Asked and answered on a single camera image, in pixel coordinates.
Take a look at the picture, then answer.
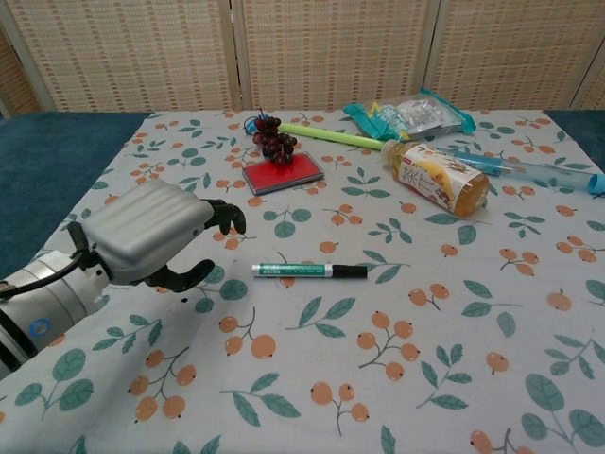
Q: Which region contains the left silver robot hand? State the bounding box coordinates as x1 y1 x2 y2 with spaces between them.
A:
66 178 248 292

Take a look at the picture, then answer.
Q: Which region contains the green marker body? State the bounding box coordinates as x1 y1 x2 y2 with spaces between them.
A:
251 263 334 279

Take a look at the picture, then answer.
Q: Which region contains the red ink stamp pad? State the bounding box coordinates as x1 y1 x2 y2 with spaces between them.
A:
241 151 326 197

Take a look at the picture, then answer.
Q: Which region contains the dark red grape bunch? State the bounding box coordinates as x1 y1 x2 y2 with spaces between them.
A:
251 114 299 166

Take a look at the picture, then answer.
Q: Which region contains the light green plastic stick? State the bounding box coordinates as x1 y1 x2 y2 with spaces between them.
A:
279 120 389 151

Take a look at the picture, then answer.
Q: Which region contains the bamboo folding screen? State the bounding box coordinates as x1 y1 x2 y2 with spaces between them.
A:
0 0 605 120

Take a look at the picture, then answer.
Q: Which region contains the teal clear snack bag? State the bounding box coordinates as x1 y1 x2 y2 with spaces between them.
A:
342 87 477 143

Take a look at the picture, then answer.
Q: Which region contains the yellow tea drink bottle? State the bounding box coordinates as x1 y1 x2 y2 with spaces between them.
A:
381 139 491 219

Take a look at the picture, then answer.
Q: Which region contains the clear blue-capped plastic tube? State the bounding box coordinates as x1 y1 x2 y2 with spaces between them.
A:
435 146 605 196

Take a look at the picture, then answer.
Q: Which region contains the blue string loop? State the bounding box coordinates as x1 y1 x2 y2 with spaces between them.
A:
242 112 267 137

